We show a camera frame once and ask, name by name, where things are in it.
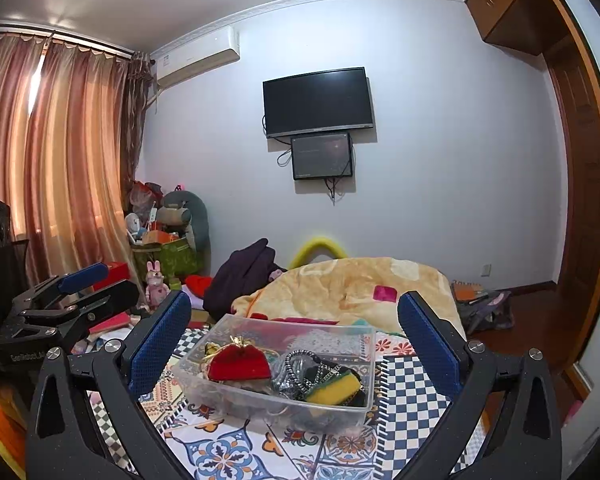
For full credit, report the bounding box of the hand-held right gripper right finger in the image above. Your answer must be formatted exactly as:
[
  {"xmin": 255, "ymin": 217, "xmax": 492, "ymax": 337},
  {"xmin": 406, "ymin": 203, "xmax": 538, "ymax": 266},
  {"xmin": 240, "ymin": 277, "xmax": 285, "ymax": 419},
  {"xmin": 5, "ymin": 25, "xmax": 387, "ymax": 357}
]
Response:
[{"xmin": 397, "ymin": 290, "xmax": 564, "ymax": 480}]

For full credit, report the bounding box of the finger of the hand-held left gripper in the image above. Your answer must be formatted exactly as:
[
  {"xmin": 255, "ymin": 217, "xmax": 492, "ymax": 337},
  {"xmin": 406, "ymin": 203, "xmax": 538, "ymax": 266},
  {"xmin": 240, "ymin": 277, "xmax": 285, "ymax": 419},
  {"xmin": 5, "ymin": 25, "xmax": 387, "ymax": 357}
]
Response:
[
  {"xmin": 11, "ymin": 261, "xmax": 109, "ymax": 317},
  {"xmin": 19, "ymin": 279, "xmax": 139, "ymax": 333}
]

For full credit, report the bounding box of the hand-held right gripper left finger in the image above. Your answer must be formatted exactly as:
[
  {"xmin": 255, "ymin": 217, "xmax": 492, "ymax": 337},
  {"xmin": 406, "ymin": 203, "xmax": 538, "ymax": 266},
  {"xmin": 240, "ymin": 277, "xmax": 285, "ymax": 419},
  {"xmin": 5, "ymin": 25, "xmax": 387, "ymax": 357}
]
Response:
[{"xmin": 26, "ymin": 290, "xmax": 193, "ymax": 480}]

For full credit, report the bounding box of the red pouch with gold trim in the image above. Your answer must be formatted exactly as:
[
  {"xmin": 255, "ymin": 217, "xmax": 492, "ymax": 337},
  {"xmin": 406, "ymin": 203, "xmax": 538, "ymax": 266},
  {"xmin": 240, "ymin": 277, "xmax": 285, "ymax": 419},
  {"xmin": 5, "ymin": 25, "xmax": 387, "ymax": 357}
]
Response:
[{"xmin": 206, "ymin": 336, "xmax": 272, "ymax": 382}]

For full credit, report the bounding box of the clear plastic storage box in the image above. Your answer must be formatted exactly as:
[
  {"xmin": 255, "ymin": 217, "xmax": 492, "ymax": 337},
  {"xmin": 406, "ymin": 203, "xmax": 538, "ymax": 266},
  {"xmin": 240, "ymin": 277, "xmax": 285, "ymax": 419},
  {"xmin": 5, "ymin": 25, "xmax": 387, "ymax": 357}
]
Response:
[{"xmin": 171, "ymin": 312, "xmax": 377, "ymax": 428}]

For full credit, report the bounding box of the black chain-trimmed pouch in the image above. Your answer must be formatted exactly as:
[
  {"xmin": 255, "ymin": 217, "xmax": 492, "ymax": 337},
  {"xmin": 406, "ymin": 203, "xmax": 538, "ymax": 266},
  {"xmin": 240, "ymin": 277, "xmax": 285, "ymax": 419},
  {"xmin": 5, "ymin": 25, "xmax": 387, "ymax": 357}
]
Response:
[{"xmin": 275, "ymin": 349, "xmax": 376, "ymax": 408}]

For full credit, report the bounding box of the yellow sponge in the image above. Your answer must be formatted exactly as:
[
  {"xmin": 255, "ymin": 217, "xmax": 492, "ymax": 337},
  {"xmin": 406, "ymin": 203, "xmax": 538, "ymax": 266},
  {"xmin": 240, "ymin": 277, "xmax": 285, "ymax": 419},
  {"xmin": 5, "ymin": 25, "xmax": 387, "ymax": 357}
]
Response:
[{"xmin": 304, "ymin": 371, "xmax": 364, "ymax": 407}]

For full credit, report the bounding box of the red box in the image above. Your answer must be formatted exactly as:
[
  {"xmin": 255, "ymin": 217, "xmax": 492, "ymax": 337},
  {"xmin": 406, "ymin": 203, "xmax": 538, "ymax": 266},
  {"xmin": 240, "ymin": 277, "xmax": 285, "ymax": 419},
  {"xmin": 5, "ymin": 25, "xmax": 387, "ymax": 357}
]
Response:
[{"xmin": 104, "ymin": 261, "xmax": 134, "ymax": 282}]

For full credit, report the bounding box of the pile of papers and books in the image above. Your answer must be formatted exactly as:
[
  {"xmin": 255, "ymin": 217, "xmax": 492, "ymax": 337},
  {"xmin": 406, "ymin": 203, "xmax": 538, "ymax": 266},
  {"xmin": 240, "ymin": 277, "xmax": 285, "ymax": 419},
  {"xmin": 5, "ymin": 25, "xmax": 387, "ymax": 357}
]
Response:
[{"xmin": 79, "ymin": 309, "xmax": 146, "ymax": 357}]

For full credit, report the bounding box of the pink rabbit toy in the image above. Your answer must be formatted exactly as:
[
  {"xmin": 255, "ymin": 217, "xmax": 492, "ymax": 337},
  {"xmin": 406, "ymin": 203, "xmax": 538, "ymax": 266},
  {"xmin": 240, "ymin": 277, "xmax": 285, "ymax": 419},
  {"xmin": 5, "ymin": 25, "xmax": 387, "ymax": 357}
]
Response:
[{"xmin": 146, "ymin": 260, "xmax": 172, "ymax": 307}]

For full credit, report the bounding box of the orange notebook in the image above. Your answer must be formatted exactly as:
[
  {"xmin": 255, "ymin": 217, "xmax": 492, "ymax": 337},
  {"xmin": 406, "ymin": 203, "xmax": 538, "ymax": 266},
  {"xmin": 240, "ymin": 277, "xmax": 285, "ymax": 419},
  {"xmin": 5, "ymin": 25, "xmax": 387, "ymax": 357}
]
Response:
[{"xmin": 451, "ymin": 281, "xmax": 487, "ymax": 304}]

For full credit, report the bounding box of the grey purple backpack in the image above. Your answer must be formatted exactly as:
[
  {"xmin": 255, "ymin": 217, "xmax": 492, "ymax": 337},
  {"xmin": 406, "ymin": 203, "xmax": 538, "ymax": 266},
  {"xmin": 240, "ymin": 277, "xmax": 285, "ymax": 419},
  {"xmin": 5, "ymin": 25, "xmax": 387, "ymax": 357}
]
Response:
[{"xmin": 455, "ymin": 289, "xmax": 516, "ymax": 334}]

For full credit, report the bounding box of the red plush cushion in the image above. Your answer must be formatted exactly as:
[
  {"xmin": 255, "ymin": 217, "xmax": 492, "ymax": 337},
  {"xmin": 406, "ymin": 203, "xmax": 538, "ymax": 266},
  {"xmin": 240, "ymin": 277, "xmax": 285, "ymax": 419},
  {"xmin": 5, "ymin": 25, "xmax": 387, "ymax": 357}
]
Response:
[{"xmin": 184, "ymin": 273, "xmax": 214, "ymax": 299}]

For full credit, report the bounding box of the green gift bag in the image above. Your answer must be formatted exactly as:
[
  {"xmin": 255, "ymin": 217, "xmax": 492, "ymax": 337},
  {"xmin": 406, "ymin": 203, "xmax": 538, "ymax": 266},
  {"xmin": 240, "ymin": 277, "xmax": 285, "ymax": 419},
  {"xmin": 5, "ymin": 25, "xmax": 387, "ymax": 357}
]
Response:
[{"xmin": 131, "ymin": 236, "xmax": 204, "ymax": 284}]

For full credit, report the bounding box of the orange yellow cloth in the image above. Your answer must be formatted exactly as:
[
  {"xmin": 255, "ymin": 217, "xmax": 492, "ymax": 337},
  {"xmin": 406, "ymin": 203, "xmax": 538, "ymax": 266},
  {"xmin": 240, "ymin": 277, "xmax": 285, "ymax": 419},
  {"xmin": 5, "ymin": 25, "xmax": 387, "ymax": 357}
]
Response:
[{"xmin": 0, "ymin": 382, "xmax": 29, "ymax": 478}]

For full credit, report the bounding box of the blue checked spiral notebook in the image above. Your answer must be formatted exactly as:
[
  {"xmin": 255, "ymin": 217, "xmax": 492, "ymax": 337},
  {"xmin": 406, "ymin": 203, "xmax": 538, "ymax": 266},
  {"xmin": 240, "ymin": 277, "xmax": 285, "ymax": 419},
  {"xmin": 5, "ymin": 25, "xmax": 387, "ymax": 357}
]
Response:
[{"xmin": 372, "ymin": 354, "xmax": 487, "ymax": 467}]

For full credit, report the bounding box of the red plastic bag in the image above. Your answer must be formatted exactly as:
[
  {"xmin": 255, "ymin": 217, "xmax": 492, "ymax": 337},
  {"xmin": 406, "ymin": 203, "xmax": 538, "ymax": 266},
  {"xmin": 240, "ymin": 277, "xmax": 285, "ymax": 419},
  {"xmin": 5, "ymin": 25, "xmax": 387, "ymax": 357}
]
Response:
[{"xmin": 130, "ymin": 181, "xmax": 164, "ymax": 217}]

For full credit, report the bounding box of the dark jacket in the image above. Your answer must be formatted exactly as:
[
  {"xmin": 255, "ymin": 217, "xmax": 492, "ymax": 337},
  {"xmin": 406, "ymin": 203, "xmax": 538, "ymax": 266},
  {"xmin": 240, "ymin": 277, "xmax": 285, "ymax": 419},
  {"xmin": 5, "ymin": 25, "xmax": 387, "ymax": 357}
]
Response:
[{"xmin": 202, "ymin": 238, "xmax": 289, "ymax": 322}]

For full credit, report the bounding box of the yellow floral blanket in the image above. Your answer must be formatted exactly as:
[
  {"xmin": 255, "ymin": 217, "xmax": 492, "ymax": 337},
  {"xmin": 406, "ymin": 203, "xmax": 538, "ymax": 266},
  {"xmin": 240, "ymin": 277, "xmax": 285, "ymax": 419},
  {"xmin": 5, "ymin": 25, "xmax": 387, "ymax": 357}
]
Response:
[{"xmin": 230, "ymin": 256, "xmax": 467, "ymax": 339}]

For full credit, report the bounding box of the green dinosaur plush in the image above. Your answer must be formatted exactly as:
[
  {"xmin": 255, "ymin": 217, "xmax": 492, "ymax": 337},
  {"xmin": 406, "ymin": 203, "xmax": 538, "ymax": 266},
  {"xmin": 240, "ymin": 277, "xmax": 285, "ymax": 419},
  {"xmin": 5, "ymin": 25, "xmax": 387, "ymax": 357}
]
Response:
[{"xmin": 159, "ymin": 189, "xmax": 212, "ymax": 257}]

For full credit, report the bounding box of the orange pink curtain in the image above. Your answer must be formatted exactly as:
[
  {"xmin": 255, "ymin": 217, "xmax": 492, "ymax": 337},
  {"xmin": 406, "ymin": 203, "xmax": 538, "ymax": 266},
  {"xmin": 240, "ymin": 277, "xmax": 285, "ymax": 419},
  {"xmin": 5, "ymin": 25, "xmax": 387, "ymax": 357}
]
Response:
[{"xmin": 0, "ymin": 31, "xmax": 148, "ymax": 288}]

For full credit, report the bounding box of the red cloth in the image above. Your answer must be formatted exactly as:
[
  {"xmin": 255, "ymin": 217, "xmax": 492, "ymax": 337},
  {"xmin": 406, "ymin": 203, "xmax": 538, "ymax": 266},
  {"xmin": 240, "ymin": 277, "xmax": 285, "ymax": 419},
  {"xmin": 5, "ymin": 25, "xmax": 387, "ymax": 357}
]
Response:
[{"xmin": 252, "ymin": 313, "xmax": 342, "ymax": 324}]

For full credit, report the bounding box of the patterned bed sheet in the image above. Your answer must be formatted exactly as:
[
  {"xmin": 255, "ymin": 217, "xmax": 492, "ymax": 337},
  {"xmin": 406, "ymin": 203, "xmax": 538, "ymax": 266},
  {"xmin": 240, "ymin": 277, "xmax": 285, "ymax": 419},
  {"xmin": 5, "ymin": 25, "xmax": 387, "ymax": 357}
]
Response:
[{"xmin": 85, "ymin": 327, "xmax": 486, "ymax": 480}]

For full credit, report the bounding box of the brown patterned curtain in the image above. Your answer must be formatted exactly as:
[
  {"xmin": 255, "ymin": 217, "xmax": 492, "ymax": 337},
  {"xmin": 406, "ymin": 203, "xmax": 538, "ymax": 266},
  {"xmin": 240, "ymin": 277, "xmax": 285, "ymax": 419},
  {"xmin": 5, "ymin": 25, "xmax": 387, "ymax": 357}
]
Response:
[{"xmin": 122, "ymin": 51, "xmax": 157, "ymax": 211}]

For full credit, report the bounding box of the white air conditioner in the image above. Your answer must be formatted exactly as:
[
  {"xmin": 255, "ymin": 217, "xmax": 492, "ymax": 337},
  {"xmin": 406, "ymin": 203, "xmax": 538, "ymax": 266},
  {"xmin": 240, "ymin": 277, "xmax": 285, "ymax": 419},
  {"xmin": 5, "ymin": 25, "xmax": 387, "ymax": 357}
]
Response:
[{"xmin": 155, "ymin": 28, "xmax": 242, "ymax": 90}]

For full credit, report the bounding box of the wooden overhead cabinet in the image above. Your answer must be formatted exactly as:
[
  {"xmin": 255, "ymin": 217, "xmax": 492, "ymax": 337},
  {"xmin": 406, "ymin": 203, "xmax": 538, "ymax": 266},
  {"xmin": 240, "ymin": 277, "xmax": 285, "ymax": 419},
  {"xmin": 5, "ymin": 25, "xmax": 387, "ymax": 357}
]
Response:
[{"xmin": 465, "ymin": 0, "xmax": 567, "ymax": 57}]

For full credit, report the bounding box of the yellow ring pillow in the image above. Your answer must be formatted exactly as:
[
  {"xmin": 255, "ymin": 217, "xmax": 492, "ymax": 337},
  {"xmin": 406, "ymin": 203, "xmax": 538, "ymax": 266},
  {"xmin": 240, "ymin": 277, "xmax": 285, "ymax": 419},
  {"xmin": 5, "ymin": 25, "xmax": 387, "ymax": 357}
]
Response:
[{"xmin": 287, "ymin": 238, "xmax": 349, "ymax": 271}]

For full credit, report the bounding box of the small black wall monitor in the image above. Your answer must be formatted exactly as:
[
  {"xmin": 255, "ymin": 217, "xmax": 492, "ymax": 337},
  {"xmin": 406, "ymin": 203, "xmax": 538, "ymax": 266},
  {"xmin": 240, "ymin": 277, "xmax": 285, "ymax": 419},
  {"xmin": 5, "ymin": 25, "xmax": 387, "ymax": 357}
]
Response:
[{"xmin": 290, "ymin": 133, "xmax": 354, "ymax": 182}]

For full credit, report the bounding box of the wooden door frame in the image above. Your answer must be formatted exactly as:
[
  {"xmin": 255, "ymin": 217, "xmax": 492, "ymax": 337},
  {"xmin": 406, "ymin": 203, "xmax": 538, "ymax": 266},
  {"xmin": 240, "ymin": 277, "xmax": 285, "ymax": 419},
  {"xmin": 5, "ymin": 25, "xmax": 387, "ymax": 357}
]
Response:
[{"xmin": 535, "ymin": 0, "xmax": 600, "ymax": 392}]

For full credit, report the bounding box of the white curtain rail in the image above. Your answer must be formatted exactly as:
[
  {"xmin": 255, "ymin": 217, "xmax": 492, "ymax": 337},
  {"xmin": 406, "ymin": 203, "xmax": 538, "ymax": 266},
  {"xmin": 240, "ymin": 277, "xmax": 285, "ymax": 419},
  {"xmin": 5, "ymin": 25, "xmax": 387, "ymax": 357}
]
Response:
[{"xmin": 0, "ymin": 19, "xmax": 137, "ymax": 61}]

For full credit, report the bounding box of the black wall television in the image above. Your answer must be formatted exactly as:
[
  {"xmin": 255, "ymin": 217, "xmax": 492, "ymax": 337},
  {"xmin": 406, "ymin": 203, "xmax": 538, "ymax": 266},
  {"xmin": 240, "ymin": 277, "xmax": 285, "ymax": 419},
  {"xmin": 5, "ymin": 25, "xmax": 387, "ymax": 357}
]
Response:
[{"xmin": 262, "ymin": 66, "xmax": 375, "ymax": 140}]

